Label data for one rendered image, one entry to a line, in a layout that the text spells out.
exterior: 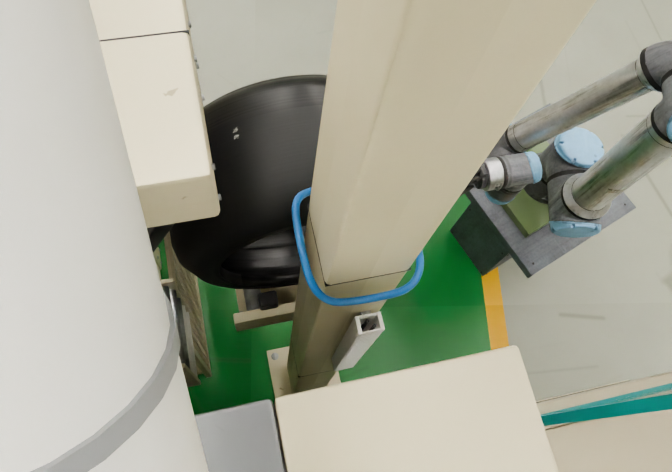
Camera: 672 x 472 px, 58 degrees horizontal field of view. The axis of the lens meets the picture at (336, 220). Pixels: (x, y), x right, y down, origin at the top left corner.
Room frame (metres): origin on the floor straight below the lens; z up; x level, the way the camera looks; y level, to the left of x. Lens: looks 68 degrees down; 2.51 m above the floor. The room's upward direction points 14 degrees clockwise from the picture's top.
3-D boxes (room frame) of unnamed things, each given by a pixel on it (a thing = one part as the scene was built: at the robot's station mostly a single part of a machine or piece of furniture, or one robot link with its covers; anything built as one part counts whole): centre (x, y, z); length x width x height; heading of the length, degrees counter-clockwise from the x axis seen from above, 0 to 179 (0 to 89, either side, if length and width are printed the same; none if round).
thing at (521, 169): (0.89, -0.46, 1.03); 0.12 x 0.09 x 0.10; 116
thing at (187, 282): (0.61, 0.49, 0.65); 0.90 x 0.02 x 0.70; 26
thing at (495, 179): (0.85, -0.38, 1.03); 0.10 x 0.05 x 0.09; 26
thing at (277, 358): (0.33, -0.04, 0.01); 0.27 x 0.27 x 0.02; 26
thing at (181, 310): (0.19, 0.34, 1.05); 0.20 x 0.15 x 0.30; 26
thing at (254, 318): (0.39, 0.01, 0.90); 0.40 x 0.03 x 0.10; 116
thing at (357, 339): (0.27, -0.10, 1.19); 0.05 x 0.04 x 0.48; 116
